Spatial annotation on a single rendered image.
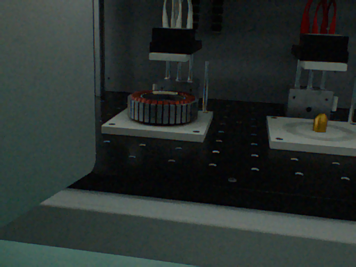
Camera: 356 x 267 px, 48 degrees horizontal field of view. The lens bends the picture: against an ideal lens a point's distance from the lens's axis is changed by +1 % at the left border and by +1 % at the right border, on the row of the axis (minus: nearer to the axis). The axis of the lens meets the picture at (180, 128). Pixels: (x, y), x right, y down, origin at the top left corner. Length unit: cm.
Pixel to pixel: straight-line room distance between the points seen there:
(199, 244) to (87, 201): 12
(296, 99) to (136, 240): 43
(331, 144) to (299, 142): 4
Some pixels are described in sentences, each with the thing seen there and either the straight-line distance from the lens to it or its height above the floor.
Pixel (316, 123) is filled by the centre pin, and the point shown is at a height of 79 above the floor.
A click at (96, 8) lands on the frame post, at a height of 95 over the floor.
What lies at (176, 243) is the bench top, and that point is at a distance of 41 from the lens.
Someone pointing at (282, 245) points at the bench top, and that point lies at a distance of 40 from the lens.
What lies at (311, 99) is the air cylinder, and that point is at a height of 81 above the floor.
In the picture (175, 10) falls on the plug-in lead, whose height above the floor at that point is 95.
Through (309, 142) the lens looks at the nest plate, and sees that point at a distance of 56.
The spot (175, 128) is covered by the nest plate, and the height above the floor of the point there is 78.
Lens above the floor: 94
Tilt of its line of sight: 16 degrees down
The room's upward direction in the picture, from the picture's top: 3 degrees clockwise
